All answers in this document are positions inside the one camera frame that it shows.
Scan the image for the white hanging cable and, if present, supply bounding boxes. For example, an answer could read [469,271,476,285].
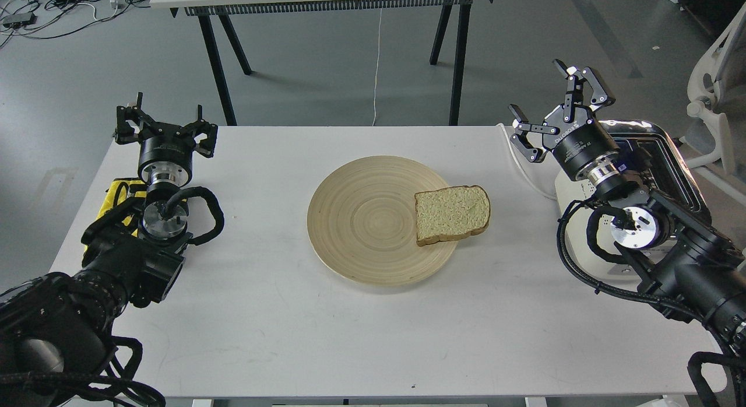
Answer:
[372,8,383,127]

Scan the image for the round wooden plate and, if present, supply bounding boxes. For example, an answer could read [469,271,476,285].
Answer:
[306,156,458,287]

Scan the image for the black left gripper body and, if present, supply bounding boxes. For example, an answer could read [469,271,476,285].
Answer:
[138,122,196,184]

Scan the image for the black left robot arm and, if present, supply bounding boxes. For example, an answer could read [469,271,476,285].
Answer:
[1,96,226,406]

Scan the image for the black power strip and cables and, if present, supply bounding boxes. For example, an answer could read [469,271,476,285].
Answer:
[0,0,156,49]

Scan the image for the white toaster power cable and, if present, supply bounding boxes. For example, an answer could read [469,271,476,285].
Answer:
[495,123,559,201]

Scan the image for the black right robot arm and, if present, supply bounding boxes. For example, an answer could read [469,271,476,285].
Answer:
[509,59,745,406]

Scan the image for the white office chair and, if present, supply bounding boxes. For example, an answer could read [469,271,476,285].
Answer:
[682,6,744,190]

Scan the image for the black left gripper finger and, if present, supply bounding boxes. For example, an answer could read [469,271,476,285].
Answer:
[180,105,219,158]
[114,92,159,145]

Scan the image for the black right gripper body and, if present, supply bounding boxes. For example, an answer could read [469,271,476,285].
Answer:
[543,105,620,181]

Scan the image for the slice of brown bread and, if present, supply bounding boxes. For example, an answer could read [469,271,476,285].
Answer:
[414,185,492,247]

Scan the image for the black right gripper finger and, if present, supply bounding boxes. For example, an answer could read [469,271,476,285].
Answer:
[508,104,560,163]
[553,59,616,123]

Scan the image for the cream and chrome toaster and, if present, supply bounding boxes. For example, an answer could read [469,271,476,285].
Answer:
[554,120,712,284]

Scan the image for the white background table black legs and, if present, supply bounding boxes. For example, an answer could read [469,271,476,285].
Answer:
[149,0,494,126]

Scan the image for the yellow and black object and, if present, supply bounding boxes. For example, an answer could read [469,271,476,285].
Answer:
[83,178,188,265]

